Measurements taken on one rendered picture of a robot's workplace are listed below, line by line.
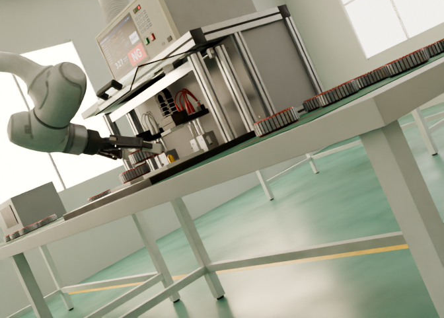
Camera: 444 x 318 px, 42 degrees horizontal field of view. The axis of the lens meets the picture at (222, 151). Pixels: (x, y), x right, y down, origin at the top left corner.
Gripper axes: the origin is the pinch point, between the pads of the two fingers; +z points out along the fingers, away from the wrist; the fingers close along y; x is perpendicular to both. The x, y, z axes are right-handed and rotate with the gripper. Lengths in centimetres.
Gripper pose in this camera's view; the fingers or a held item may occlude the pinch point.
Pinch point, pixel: (146, 153)
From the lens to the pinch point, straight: 180.6
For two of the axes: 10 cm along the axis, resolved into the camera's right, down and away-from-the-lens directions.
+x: 0.0, 9.6, -2.9
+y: -5.7, 2.4, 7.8
